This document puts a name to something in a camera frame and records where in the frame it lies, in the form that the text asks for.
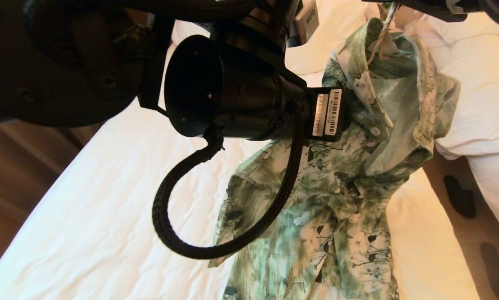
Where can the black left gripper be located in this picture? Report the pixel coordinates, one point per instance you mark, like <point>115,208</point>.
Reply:
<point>308,108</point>

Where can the green floral shirt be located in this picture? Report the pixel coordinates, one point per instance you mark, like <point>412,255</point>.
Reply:
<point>337,187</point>

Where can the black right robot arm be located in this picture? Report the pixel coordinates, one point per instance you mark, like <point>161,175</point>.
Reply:
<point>462,8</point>

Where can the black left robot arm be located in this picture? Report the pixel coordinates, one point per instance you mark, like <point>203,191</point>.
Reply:
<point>108,54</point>

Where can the large white pillow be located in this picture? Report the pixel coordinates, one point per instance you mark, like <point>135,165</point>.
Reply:
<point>337,37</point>

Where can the white duvet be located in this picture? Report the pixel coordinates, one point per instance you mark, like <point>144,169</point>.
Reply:
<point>478,83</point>

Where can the black slipper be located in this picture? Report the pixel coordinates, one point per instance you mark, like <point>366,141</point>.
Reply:
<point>460,200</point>

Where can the white bed mattress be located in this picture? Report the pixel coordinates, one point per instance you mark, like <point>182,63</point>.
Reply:
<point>495,191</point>

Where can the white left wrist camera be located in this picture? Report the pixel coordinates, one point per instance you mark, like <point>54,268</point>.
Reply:
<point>305,18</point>

